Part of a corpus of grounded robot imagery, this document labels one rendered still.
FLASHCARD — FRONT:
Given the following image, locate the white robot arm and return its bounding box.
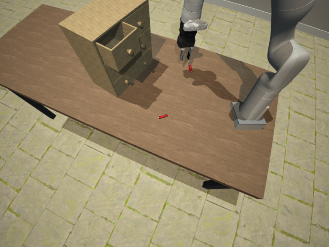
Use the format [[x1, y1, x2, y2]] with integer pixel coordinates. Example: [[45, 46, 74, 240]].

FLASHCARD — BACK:
[[184, 0, 316, 121]]

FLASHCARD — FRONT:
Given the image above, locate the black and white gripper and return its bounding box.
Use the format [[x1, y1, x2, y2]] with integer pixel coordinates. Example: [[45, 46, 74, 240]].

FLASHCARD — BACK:
[[177, 7, 208, 61]]

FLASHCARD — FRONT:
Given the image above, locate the small wooden chest of drawers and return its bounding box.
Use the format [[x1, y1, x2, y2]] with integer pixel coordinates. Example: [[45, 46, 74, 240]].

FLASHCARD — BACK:
[[58, 0, 151, 98]]

